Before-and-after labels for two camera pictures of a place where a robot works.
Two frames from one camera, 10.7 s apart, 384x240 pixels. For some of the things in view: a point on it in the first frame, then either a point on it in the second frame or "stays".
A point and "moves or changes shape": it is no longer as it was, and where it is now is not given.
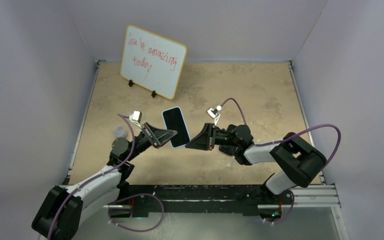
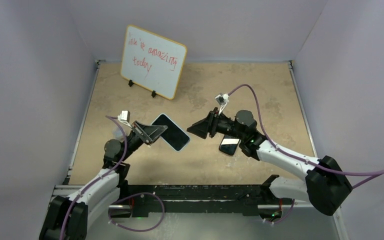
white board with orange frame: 152,62 stays
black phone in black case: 229,150 stays
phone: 174,119 moves or changes shape
